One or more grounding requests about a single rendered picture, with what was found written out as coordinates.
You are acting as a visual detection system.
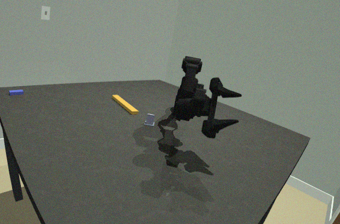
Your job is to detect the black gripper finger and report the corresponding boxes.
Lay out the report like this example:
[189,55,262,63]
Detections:
[211,119,239,133]
[218,82,242,98]

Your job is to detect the blue rectangular bar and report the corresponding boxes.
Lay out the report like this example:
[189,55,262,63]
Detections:
[9,90,24,96]

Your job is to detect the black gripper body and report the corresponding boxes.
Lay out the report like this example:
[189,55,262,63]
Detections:
[189,77,221,138]

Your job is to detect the yellow bar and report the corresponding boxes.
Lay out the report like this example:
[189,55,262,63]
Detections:
[112,95,138,115]

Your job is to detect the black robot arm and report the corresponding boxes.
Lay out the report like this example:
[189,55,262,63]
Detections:
[172,56,207,121]

